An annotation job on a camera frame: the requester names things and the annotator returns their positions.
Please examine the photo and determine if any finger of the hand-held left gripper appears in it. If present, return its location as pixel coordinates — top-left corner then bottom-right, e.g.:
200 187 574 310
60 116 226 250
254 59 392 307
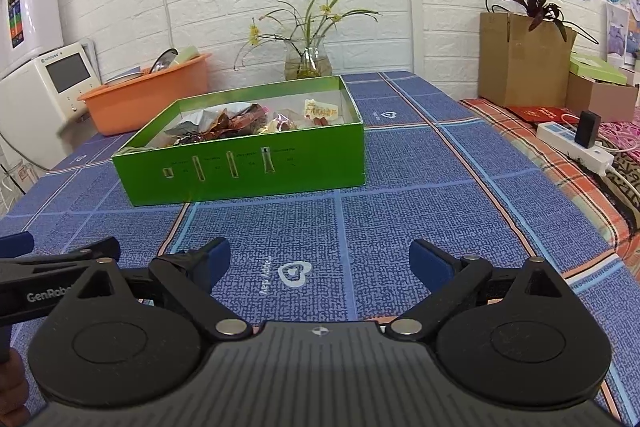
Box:
0 236 122 282
0 232 35 260

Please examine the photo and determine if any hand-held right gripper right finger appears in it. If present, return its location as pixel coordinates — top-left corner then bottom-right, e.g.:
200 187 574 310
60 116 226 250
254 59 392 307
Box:
387 238 577 342

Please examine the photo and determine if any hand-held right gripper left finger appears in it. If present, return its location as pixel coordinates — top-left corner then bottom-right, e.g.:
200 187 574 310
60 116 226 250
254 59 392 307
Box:
65 237 254 343

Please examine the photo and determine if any red packet with clear window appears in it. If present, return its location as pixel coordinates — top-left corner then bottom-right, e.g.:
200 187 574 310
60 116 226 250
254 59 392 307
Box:
170 133 216 146

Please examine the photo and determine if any green cardboard box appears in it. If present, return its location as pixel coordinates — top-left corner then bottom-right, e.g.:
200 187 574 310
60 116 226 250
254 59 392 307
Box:
111 75 366 208

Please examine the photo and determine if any pale blue packet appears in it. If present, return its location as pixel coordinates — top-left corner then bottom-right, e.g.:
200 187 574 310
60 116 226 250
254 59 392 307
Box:
165 111 213 138

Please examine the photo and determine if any red clear dried fruit bag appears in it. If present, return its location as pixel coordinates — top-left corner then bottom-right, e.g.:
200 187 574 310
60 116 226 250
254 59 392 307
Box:
212 104 271 138

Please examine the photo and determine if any clear bag of mixed nuts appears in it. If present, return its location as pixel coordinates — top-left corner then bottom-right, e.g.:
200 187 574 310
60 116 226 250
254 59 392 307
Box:
267 109 303 134

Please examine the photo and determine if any small white snack packet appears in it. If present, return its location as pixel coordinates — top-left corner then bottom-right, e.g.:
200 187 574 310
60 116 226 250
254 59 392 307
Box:
303 98 342 128

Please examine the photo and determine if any person's left hand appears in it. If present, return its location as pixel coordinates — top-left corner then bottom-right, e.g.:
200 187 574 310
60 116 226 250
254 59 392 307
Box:
0 349 31 427

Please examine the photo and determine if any blue checked tablecloth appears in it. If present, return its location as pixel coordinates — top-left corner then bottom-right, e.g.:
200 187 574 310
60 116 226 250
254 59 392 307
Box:
0 71 636 427

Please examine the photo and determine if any white appliance with screen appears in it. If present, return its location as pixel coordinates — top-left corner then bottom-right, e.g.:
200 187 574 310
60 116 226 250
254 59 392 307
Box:
0 41 103 170

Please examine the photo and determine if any orange plaid cloth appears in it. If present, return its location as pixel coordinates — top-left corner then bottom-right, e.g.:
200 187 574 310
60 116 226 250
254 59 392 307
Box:
460 98 640 248

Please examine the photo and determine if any orange plastic basin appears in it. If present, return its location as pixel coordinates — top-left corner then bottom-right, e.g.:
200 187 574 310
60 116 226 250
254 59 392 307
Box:
77 53 213 136

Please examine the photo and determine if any white power strip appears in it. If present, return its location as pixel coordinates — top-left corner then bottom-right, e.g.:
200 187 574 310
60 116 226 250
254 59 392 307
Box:
536 122 615 172

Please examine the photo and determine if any red flat box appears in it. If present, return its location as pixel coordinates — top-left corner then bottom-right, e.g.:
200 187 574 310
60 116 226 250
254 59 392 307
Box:
505 104 571 124

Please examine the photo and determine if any black charger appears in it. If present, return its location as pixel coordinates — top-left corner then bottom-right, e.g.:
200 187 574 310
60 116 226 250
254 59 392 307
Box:
574 111 603 148

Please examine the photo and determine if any metal cup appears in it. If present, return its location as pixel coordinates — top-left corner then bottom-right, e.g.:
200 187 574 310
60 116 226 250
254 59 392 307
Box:
150 48 178 72

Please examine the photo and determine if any pale green container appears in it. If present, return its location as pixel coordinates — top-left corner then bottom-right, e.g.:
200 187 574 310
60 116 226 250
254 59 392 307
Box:
170 46 203 66

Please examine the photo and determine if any dark patterned blanket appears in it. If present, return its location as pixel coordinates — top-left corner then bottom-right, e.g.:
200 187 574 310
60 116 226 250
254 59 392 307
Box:
597 122 640 233

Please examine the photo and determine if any brown paper bag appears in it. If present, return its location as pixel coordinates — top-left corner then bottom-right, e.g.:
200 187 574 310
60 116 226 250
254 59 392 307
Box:
478 0 576 108

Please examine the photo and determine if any glass vase with yellow flowers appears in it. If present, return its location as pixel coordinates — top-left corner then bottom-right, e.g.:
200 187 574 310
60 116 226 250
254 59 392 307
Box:
233 0 382 81

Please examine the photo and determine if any brown cardboard box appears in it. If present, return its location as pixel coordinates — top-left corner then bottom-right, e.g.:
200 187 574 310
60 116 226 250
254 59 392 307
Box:
566 72 640 124

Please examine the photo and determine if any white water purifier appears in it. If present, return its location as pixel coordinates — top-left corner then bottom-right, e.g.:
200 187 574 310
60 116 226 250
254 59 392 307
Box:
1 0 65 68

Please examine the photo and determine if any green lid box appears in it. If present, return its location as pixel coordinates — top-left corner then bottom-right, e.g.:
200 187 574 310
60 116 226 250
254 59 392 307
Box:
570 54 628 85

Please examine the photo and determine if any wall photo print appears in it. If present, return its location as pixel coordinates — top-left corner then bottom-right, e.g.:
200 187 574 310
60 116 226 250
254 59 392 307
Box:
606 2 630 66

